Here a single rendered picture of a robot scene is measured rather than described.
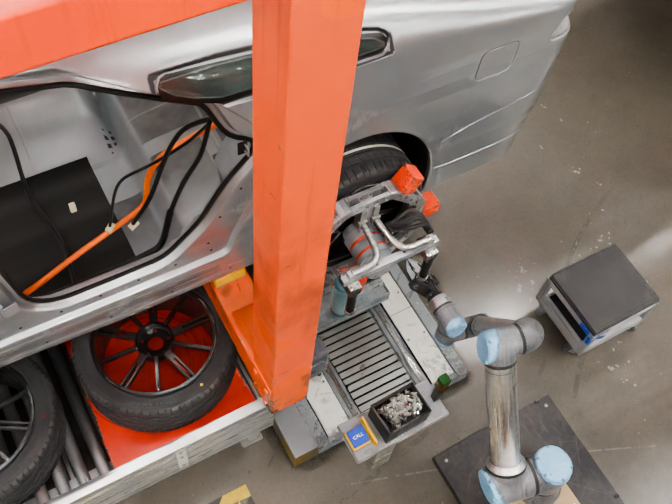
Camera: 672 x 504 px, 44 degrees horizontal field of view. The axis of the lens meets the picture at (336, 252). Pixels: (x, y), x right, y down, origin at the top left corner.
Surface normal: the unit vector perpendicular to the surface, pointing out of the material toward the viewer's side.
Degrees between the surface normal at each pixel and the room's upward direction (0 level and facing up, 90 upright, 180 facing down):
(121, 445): 0
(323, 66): 90
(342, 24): 90
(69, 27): 90
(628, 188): 0
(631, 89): 0
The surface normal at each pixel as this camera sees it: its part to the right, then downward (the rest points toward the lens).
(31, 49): 0.48, 0.77
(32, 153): 0.44, 0.33
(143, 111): -0.03, -0.46
